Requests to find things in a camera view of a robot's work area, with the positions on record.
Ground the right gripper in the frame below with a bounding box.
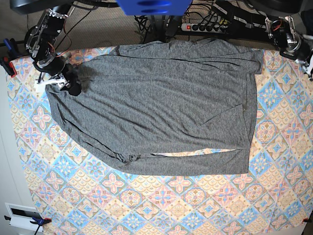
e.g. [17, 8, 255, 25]
[37, 61, 82, 96]

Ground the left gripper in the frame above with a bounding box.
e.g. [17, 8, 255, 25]
[293, 44, 313, 81]

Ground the grey t-shirt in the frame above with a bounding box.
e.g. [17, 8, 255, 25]
[46, 39, 263, 176]

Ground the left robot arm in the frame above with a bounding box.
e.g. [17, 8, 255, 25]
[265, 16, 313, 81]

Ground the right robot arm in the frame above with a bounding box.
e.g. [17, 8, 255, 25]
[25, 4, 82, 96]

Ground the red black clamp left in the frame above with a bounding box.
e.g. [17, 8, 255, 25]
[0, 38, 19, 78]

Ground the white power strip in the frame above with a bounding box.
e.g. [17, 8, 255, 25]
[180, 23, 228, 34]

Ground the patterned tablecloth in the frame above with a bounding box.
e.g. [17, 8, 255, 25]
[5, 50, 313, 235]

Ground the blue clamp bottom left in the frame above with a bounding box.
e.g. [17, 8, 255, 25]
[4, 215, 52, 228]

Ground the clamp bottom right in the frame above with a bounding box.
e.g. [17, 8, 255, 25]
[302, 218, 312, 223]

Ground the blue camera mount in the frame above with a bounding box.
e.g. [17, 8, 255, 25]
[116, 0, 192, 16]

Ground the white wall outlet box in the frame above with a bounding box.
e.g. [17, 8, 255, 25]
[5, 203, 41, 235]

